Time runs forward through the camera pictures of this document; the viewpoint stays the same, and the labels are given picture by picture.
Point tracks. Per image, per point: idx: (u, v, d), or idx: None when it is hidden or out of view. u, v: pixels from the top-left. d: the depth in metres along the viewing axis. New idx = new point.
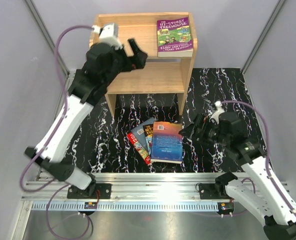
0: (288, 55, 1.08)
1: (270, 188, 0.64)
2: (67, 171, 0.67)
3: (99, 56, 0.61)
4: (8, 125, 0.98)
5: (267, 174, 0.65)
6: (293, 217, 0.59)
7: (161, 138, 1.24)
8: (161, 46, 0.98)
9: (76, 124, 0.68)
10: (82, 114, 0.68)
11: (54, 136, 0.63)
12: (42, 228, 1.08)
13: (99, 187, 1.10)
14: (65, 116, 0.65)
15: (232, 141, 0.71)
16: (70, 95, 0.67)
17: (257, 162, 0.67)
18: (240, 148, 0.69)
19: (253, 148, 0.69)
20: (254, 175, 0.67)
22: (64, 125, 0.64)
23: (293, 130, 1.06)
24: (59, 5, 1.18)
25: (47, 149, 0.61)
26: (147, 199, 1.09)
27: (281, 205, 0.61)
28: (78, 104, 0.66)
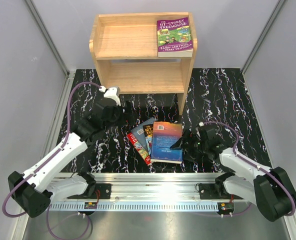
0: (288, 55, 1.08)
1: (238, 161, 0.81)
2: (41, 206, 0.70)
3: (105, 107, 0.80)
4: (7, 124, 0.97)
5: (234, 152, 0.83)
6: (261, 173, 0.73)
7: (162, 138, 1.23)
8: (161, 46, 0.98)
9: (69, 158, 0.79)
10: (76, 152, 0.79)
11: (47, 165, 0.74)
12: (41, 228, 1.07)
13: (99, 187, 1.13)
14: (63, 148, 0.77)
15: (210, 145, 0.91)
16: (71, 132, 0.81)
17: (227, 151, 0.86)
18: (215, 149, 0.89)
19: (224, 146, 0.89)
20: (226, 157, 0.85)
22: (58, 156, 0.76)
23: (292, 130, 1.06)
24: (59, 5, 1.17)
25: (34, 176, 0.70)
26: (147, 199, 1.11)
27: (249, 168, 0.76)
28: (77, 140, 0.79)
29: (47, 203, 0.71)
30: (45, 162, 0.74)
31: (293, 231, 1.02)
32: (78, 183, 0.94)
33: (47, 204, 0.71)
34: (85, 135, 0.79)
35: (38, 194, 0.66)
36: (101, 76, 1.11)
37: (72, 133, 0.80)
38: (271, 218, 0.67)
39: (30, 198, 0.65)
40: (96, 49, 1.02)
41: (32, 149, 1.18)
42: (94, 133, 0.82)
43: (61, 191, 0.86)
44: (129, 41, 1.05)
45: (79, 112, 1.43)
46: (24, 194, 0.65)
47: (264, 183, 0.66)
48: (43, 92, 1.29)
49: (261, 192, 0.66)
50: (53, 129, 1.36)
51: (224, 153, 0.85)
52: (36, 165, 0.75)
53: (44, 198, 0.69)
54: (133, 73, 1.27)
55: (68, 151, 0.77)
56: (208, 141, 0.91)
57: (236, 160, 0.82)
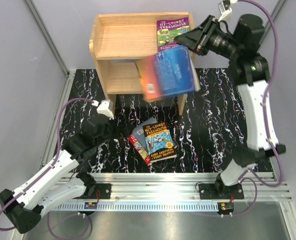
0: (289, 55, 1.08)
1: (258, 114, 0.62)
2: (31, 222, 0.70)
3: (97, 125, 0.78)
4: (7, 124, 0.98)
5: (262, 100, 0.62)
6: (266, 145, 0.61)
7: (166, 82, 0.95)
8: (161, 46, 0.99)
9: (61, 175, 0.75)
10: (68, 169, 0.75)
11: (37, 183, 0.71)
12: (42, 229, 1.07)
13: (99, 187, 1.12)
14: (53, 166, 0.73)
15: (242, 54, 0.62)
16: (63, 150, 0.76)
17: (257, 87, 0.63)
18: (245, 67, 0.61)
19: (260, 71, 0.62)
20: (248, 96, 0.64)
22: (49, 174, 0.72)
23: (293, 130, 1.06)
24: (59, 6, 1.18)
25: (24, 195, 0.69)
26: (148, 199, 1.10)
27: (260, 132, 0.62)
28: (68, 158, 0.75)
29: (38, 218, 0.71)
30: (35, 180, 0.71)
31: (293, 231, 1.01)
32: (74, 189, 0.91)
33: (36, 220, 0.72)
34: (78, 151, 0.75)
35: (27, 212, 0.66)
36: (101, 77, 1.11)
37: (62, 152, 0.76)
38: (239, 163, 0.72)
39: (20, 216, 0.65)
40: (96, 49, 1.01)
41: (31, 149, 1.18)
42: (85, 150, 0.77)
43: (56, 198, 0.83)
44: (129, 41, 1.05)
45: (79, 112, 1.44)
46: (14, 213, 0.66)
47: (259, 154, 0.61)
48: (43, 92, 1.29)
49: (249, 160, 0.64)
50: (53, 129, 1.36)
51: (251, 91, 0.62)
52: (27, 183, 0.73)
53: (34, 215, 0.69)
54: (133, 73, 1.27)
55: (58, 170, 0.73)
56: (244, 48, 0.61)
57: (257, 109, 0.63)
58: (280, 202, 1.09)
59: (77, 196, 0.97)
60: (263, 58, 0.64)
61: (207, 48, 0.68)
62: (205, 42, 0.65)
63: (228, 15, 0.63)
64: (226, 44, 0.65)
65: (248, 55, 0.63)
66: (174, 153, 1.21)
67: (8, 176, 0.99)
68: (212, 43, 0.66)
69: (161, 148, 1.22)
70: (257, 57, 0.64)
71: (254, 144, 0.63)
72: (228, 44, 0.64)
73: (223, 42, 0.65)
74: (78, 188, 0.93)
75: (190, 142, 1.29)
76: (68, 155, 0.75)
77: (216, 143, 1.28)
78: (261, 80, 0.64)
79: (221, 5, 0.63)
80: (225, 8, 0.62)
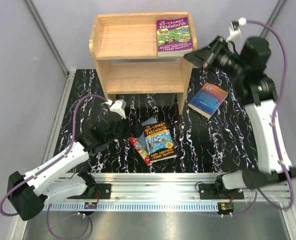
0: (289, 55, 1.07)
1: (267, 134, 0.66)
2: (34, 210, 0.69)
3: (110, 122, 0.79)
4: (7, 125, 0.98)
5: (271, 120, 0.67)
6: (278, 167, 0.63)
7: (205, 95, 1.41)
8: (160, 46, 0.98)
9: (72, 165, 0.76)
10: (79, 160, 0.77)
11: (49, 169, 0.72)
12: (41, 229, 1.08)
13: (99, 188, 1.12)
14: (66, 155, 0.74)
15: (249, 74, 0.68)
16: (76, 142, 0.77)
17: (266, 107, 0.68)
18: (250, 85, 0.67)
19: (266, 90, 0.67)
20: (257, 119, 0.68)
22: (60, 163, 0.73)
23: (293, 129, 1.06)
24: (59, 5, 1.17)
25: (35, 179, 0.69)
26: (148, 199, 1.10)
27: (271, 154, 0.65)
28: (81, 150, 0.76)
29: (41, 208, 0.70)
30: (47, 165, 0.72)
31: (294, 232, 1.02)
32: (77, 185, 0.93)
33: (40, 210, 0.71)
34: (90, 145, 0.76)
35: (35, 197, 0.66)
36: (101, 77, 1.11)
37: (75, 143, 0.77)
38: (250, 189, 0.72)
39: (29, 199, 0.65)
40: (96, 49, 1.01)
41: (31, 149, 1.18)
42: (97, 145, 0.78)
43: (61, 191, 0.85)
44: (129, 41, 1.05)
45: (79, 112, 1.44)
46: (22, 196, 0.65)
47: (272, 178, 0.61)
48: (43, 92, 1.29)
49: (261, 185, 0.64)
50: (53, 129, 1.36)
51: (259, 111, 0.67)
52: (38, 168, 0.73)
53: (39, 203, 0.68)
54: (133, 73, 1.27)
55: (71, 160, 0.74)
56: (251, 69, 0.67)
57: (266, 128, 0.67)
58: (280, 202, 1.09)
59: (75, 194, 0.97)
60: (269, 80, 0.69)
61: (214, 66, 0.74)
62: (212, 60, 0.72)
63: (236, 36, 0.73)
64: (232, 64, 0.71)
65: (255, 77, 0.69)
66: (174, 153, 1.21)
67: (8, 176, 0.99)
68: (219, 62, 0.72)
69: (161, 148, 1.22)
70: (264, 78, 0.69)
71: (266, 166, 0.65)
72: (234, 63, 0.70)
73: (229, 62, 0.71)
74: (80, 186, 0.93)
75: (190, 142, 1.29)
76: (81, 147, 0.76)
77: (216, 143, 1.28)
78: (269, 100, 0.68)
79: (230, 26, 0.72)
80: (234, 28, 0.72)
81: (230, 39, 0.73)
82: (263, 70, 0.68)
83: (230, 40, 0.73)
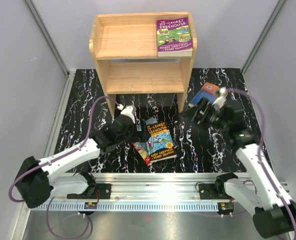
0: (289, 55, 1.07)
1: (259, 172, 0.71)
2: (41, 197, 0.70)
3: (122, 124, 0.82)
4: (7, 125, 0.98)
5: (258, 158, 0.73)
6: (279, 201, 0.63)
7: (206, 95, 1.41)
8: (160, 46, 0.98)
9: (83, 159, 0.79)
10: (90, 156, 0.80)
11: (63, 159, 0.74)
12: (41, 229, 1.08)
13: (99, 188, 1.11)
14: (80, 148, 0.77)
15: (232, 127, 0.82)
16: (90, 138, 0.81)
17: (251, 148, 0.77)
18: (236, 136, 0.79)
19: (249, 138, 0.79)
20: (246, 159, 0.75)
22: (74, 154, 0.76)
23: (292, 129, 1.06)
24: (59, 6, 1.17)
25: (50, 166, 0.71)
26: (148, 198, 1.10)
27: (268, 189, 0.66)
28: (94, 146, 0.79)
29: (47, 196, 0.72)
30: (61, 155, 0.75)
31: (293, 231, 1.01)
32: (79, 183, 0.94)
33: (45, 197, 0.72)
34: (102, 144, 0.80)
35: (47, 183, 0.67)
36: (101, 77, 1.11)
37: (89, 139, 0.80)
38: (263, 235, 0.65)
39: (42, 184, 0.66)
40: (96, 49, 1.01)
41: (31, 149, 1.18)
42: (108, 144, 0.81)
43: (64, 186, 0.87)
44: (129, 41, 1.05)
45: (79, 112, 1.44)
46: (36, 179, 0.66)
47: (276, 215, 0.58)
48: (43, 92, 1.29)
49: (267, 220, 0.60)
50: (53, 129, 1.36)
51: (245, 153, 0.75)
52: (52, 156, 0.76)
53: (47, 190, 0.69)
54: (133, 72, 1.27)
55: (84, 153, 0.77)
56: (232, 122, 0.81)
57: (255, 166, 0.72)
58: None
59: (75, 193, 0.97)
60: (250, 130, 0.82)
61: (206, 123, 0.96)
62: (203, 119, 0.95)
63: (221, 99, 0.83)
64: (219, 120, 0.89)
65: (238, 128, 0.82)
66: (174, 153, 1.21)
67: (8, 176, 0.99)
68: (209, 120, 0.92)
69: (162, 148, 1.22)
70: (245, 129, 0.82)
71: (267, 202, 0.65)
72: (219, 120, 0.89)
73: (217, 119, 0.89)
74: (82, 184, 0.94)
75: (190, 142, 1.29)
76: (94, 144, 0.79)
77: (216, 143, 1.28)
78: (252, 143, 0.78)
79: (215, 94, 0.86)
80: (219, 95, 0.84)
81: (216, 103, 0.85)
82: (244, 123, 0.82)
83: (217, 103, 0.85)
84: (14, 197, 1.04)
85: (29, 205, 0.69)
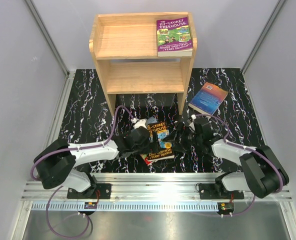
0: (288, 55, 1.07)
1: (229, 147, 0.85)
2: (55, 181, 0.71)
3: (141, 134, 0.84)
4: (8, 125, 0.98)
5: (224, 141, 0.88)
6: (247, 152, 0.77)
7: (205, 94, 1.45)
8: (160, 46, 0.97)
9: (102, 156, 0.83)
10: (110, 155, 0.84)
11: (89, 150, 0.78)
12: (42, 229, 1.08)
13: (99, 187, 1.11)
14: (103, 145, 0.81)
15: (204, 138, 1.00)
16: (111, 140, 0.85)
17: (219, 141, 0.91)
18: (208, 144, 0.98)
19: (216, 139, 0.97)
20: (218, 147, 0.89)
22: (98, 149, 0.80)
23: (292, 130, 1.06)
24: (59, 6, 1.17)
25: (78, 151, 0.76)
26: (148, 199, 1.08)
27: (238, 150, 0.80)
28: (115, 147, 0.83)
29: (61, 181, 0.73)
30: (89, 146, 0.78)
31: (293, 231, 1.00)
32: (84, 180, 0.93)
33: (60, 182, 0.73)
34: (120, 148, 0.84)
35: (71, 167, 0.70)
36: (101, 76, 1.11)
37: (111, 141, 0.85)
38: (259, 195, 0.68)
39: (66, 166, 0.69)
40: (96, 49, 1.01)
41: (31, 149, 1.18)
42: (124, 150, 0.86)
43: (74, 177, 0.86)
44: (129, 41, 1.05)
45: (79, 112, 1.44)
46: (62, 160, 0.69)
47: (250, 160, 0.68)
48: (43, 92, 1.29)
49: (249, 169, 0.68)
50: (53, 129, 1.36)
51: (215, 144, 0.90)
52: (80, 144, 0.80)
53: (65, 174, 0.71)
54: (133, 72, 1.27)
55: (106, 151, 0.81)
56: (202, 135, 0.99)
57: (225, 147, 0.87)
58: (280, 202, 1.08)
59: (77, 190, 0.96)
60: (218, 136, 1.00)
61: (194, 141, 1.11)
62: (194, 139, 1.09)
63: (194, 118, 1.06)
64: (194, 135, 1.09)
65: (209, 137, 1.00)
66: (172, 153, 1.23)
67: (8, 175, 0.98)
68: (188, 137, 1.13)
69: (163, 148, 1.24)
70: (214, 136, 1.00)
71: None
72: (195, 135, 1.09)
73: (193, 136, 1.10)
74: (86, 182, 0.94)
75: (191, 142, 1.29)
76: (115, 146, 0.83)
77: None
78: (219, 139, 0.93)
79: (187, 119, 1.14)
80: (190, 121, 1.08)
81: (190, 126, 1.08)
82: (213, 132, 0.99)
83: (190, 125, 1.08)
84: (14, 197, 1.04)
85: (44, 186, 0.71)
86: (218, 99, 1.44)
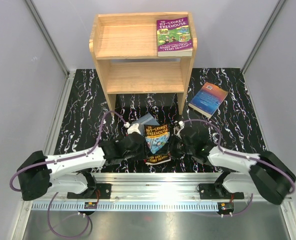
0: (289, 55, 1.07)
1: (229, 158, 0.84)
2: (36, 193, 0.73)
3: (134, 141, 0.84)
4: (7, 125, 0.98)
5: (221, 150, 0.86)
6: (252, 162, 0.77)
7: (205, 95, 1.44)
8: (160, 46, 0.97)
9: (87, 165, 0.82)
10: (97, 163, 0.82)
11: (68, 161, 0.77)
12: (42, 229, 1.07)
13: (100, 187, 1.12)
14: (86, 155, 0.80)
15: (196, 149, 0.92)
16: (98, 146, 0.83)
17: (213, 150, 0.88)
18: (202, 155, 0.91)
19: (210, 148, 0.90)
20: (216, 157, 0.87)
22: (79, 159, 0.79)
23: (292, 129, 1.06)
24: (59, 6, 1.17)
25: (55, 164, 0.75)
26: (148, 199, 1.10)
27: (240, 160, 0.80)
28: (101, 156, 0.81)
29: (42, 192, 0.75)
30: (69, 157, 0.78)
31: (293, 231, 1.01)
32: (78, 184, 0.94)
33: (41, 193, 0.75)
34: (109, 155, 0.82)
35: (48, 181, 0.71)
36: (101, 77, 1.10)
37: (98, 147, 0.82)
38: (276, 202, 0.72)
39: (42, 180, 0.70)
40: (96, 49, 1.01)
41: (31, 149, 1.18)
42: (114, 157, 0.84)
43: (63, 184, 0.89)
44: (129, 41, 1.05)
45: (79, 112, 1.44)
46: (37, 176, 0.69)
47: (258, 172, 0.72)
48: (43, 91, 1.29)
49: (260, 181, 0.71)
50: (53, 129, 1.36)
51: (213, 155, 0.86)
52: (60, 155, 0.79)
53: (44, 187, 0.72)
54: (133, 72, 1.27)
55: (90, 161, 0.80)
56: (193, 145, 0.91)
57: (225, 157, 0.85)
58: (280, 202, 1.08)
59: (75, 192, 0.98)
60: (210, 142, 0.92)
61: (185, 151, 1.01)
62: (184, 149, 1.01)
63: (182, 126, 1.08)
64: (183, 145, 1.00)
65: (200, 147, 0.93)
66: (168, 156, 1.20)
67: (8, 175, 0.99)
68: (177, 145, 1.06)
69: (159, 151, 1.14)
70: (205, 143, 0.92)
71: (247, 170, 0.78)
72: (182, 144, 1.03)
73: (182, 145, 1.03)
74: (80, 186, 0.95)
75: None
76: (102, 153, 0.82)
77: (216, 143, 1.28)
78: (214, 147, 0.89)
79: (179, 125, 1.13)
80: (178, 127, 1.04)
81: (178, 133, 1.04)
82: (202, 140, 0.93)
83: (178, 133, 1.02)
84: (14, 196, 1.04)
85: (24, 197, 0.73)
86: (219, 99, 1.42)
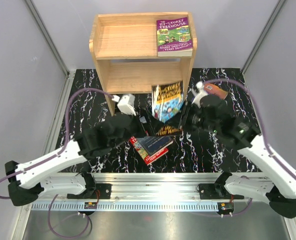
0: (288, 55, 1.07)
1: (275, 166, 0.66)
2: (26, 199, 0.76)
3: (115, 127, 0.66)
4: (7, 125, 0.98)
5: (269, 152, 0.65)
6: None
7: None
8: (160, 46, 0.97)
9: (64, 165, 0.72)
10: (75, 160, 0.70)
11: (38, 166, 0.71)
12: (41, 229, 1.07)
13: (99, 188, 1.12)
14: (59, 155, 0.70)
15: (223, 127, 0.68)
16: (73, 140, 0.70)
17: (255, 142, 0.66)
18: (231, 135, 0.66)
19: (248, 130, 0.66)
20: (255, 156, 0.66)
22: (51, 162, 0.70)
23: (292, 129, 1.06)
24: (59, 6, 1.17)
25: (24, 174, 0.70)
26: (148, 199, 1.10)
27: (289, 180, 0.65)
28: (75, 153, 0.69)
29: (33, 197, 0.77)
30: (39, 162, 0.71)
31: (293, 231, 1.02)
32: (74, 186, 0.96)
33: (31, 198, 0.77)
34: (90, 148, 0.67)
35: (21, 191, 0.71)
36: (101, 77, 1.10)
37: (70, 141, 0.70)
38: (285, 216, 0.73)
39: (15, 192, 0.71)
40: (96, 49, 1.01)
41: (31, 149, 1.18)
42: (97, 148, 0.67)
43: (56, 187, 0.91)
44: (129, 41, 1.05)
45: (79, 112, 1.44)
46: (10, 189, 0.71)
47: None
48: (43, 91, 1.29)
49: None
50: (53, 129, 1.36)
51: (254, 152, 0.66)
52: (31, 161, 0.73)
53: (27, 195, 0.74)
54: (133, 72, 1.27)
55: (63, 161, 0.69)
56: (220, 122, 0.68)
57: (270, 163, 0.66)
58: None
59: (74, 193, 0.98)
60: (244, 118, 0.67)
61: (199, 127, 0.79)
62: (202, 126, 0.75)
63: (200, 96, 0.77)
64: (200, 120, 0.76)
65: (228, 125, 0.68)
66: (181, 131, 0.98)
67: None
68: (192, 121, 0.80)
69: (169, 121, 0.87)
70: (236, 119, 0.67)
71: (291, 193, 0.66)
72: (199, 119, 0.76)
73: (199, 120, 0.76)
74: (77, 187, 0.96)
75: (190, 142, 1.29)
76: (76, 149, 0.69)
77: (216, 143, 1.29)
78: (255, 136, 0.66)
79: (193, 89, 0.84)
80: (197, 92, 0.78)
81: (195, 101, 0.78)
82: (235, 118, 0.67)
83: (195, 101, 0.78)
84: None
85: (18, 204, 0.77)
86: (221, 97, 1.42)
